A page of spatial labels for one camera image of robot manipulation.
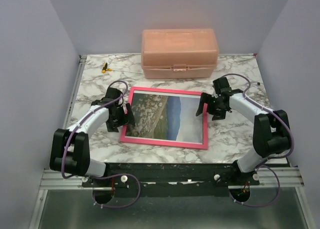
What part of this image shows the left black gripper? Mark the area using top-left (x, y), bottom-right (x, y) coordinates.
top-left (107, 103), bottom-right (135, 132)

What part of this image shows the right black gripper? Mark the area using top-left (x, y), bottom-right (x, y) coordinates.
top-left (195, 92), bottom-right (226, 121)

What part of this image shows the pink wooden picture frame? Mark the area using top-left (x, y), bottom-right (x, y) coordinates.
top-left (119, 86), bottom-right (209, 151)

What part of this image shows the landscape photo print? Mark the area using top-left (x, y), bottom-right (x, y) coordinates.
top-left (124, 90), bottom-right (205, 145)

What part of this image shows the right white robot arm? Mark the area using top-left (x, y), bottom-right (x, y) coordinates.
top-left (195, 76), bottom-right (294, 185)

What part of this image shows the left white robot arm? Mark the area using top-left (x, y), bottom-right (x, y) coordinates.
top-left (49, 87), bottom-right (135, 187)

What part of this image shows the yellow black screwdriver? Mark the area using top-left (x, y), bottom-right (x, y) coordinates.
top-left (101, 62), bottom-right (144, 75)

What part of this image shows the pink translucent plastic toolbox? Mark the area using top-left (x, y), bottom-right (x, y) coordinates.
top-left (140, 28), bottom-right (220, 79)

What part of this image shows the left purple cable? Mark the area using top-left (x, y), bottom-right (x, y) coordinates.
top-left (61, 80), bottom-right (142, 210)

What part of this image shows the purple cable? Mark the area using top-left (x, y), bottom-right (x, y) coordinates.
top-left (61, 80), bottom-right (142, 210)
top-left (221, 73), bottom-right (295, 207)

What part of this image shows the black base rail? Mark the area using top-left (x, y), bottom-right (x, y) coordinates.
top-left (51, 160), bottom-right (261, 197)

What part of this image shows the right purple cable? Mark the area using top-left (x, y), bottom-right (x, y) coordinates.
top-left (221, 73), bottom-right (295, 207)

